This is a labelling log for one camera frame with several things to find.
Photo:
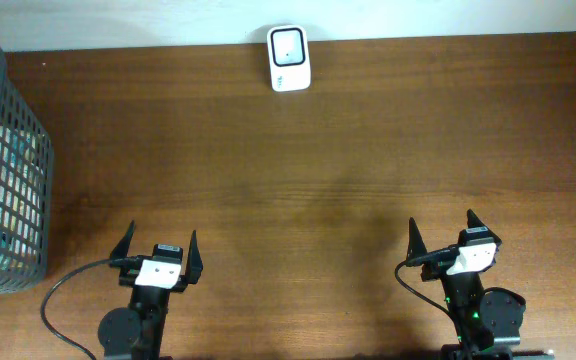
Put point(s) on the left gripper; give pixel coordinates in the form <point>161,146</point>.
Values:
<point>194,265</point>

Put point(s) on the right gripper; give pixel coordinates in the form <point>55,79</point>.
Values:
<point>416,247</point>

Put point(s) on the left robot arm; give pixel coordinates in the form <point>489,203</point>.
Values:
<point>136,330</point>

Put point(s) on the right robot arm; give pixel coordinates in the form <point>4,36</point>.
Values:
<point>486,320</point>

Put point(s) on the white barcode scanner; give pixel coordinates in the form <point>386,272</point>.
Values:
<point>289,59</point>

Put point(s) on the dark grey plastic basket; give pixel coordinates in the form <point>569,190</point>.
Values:
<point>26,170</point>

